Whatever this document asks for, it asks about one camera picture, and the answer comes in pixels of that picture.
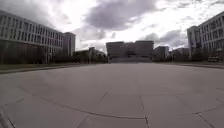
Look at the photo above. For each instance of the vehicle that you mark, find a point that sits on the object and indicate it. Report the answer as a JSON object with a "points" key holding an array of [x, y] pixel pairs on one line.
{"points": [[213, 59]]}

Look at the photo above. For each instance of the long grey building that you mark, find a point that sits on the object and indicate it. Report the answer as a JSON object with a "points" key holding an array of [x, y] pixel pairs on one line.
{"points": [[26, 40]]}

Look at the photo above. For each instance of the tall grey building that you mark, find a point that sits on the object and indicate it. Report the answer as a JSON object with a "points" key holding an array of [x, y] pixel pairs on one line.
{"points": [[69, 43]]}

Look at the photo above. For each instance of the wide grey building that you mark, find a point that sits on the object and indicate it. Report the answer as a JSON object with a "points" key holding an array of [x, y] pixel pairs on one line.
{"points": [[130, 50]]}

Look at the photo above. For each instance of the grass strip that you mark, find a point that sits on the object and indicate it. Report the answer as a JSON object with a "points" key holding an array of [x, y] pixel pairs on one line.
{"points": [[23, 66]]}

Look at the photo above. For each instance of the large pale building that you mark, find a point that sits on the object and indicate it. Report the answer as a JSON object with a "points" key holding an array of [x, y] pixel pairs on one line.
{"points": [[211, 33]]}

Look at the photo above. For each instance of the grey paved plaza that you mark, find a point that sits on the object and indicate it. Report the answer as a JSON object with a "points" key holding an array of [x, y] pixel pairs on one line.
{"points": [[113, 86]]}

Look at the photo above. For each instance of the low building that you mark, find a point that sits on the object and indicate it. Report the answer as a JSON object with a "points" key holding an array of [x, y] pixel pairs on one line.
{"points": [[90, 55]]}

